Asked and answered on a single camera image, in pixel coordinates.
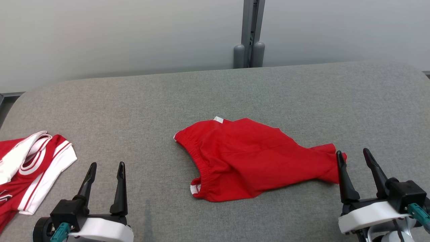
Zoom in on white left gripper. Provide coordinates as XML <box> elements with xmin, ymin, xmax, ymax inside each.
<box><xmin>69</xmin><ymin>162</ymin><xmax>134</xmax><ymax>242</ymax></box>

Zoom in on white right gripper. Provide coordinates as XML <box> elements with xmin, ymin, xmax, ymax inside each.
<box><xmin>336</xmin><ymin>148</ymin><xmax>412</xmax><ymax>235</ymax></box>

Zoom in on red and white shirt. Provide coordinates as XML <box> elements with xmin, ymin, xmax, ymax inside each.
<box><xmin>0</xmin><ymin>131</ymin><xmax>78</xmax><ymax>232</ymax></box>

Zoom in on red shorts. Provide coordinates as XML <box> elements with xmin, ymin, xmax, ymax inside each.
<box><xmin>174</xmin><ymin>116</ymin><xmax>347</xmax><ymax>203</ymax></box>

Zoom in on teal left camera plug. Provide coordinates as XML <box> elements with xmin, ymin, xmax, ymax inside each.
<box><xmin>50</xmin><ymin>223</ymin><xmax>72</xmax><ymax>242</ymax></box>

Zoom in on teal camera plug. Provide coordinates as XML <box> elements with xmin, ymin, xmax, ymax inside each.
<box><xmin>405</xmin><ymin>203</ymin><xmax>430</xmax><ymax>233</ymax></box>
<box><xmin>50</xmin><ymin>223</ymin><xmax>72</xmax><ymax>242</ymax></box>

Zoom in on teal right camera plug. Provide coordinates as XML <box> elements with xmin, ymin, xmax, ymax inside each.
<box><xmin>405</xmin><ymin>203</ymin><xmax>430</xmax><ymax>233</ymax></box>

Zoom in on grey partition post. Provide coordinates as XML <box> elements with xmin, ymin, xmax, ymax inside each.
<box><xmin>251</xmin><ymin>0</ymin><xmax>266</xmax><ymax>68</ymax></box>
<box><xmin>233</xmin><ymin>0</ymin><xmax>252</xmax><ymax>69</ymax></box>

